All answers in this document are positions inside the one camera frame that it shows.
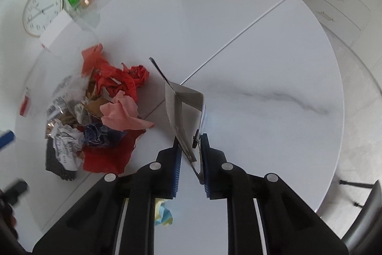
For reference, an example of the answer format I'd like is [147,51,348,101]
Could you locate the small red and white packet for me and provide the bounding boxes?
[20,87,32,116]

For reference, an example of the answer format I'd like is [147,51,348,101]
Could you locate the dark blue crumpled wrapper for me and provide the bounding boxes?
[83,123,127,148]

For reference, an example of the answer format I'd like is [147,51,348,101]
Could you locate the yellow and blue crumpled paper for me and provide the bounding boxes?
[154,198,174,227]

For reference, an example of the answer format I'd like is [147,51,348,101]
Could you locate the white printed crumpled paper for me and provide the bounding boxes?
[51,125,85,172]

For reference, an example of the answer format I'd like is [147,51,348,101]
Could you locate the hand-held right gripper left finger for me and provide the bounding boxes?
[31,138,182,255]

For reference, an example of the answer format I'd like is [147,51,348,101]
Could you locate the red torn paper sheet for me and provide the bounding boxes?
[82,130,147,175]

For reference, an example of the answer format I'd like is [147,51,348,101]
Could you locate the white round clock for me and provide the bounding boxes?
[22,0,64,37]

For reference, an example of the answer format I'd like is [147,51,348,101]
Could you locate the clear printed plastic wrapper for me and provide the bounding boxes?
[45,74,90,124]

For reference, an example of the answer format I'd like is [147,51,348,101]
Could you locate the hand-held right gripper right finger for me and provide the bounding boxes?
[199,133,349,255]

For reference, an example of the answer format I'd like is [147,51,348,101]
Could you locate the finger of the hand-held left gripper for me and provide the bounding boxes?
[0,130,15,150]
[2,180,29,205]

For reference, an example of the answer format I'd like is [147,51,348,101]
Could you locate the dark grey chair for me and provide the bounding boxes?
[339,179,382,255]

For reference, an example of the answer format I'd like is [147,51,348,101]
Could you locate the orange-red torn wrapper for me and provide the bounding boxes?
[81,44,104,77]

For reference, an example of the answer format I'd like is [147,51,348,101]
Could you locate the brown snack wrapper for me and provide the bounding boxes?
[84,89,111,119]

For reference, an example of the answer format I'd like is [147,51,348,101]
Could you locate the red crumpled paper ball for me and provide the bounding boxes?
[128,65,150,89]

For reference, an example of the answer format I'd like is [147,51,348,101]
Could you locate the red crumpled paper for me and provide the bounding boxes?
[93,62,139,103]

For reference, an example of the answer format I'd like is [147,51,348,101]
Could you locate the pink crumpled paper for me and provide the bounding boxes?
[100,91,156,131]

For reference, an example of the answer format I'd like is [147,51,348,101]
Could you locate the grey carton piece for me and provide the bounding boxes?
[149,57,206,184]

